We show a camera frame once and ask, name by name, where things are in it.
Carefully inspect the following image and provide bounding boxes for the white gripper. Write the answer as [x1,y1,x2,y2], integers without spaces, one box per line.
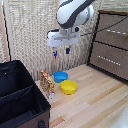
[46,27,81,59]

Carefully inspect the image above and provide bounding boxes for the dark brown drawer cabinet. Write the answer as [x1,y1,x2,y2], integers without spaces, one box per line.
[86,9,128,83]

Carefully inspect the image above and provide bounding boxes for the blue plastic bowl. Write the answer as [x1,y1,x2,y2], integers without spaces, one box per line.
[53,70,69,84]

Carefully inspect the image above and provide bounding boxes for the colourful orange snack packet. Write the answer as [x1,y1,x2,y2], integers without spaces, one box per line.
[39,69,56,100]

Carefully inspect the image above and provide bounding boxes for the yellow plastic bowl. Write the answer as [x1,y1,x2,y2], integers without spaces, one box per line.
[59,79,79,96]

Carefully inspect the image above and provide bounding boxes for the beige woven folding screen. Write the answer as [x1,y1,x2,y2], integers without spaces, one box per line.
[0,0,128,82]

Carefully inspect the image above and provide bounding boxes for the black fabric storage box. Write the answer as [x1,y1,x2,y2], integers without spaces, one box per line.
[0,59,52,128]

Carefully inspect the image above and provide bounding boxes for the silver drawer handle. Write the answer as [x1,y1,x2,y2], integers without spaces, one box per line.
[105,28,128,36]
[97,54,122,67]

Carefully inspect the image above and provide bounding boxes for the brown drawer with silver handle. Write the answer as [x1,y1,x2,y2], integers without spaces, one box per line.
[94,13,128,51]
[89,41,128,81]

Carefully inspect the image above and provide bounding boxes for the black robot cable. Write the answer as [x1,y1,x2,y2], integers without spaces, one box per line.
[79,14,128,37]

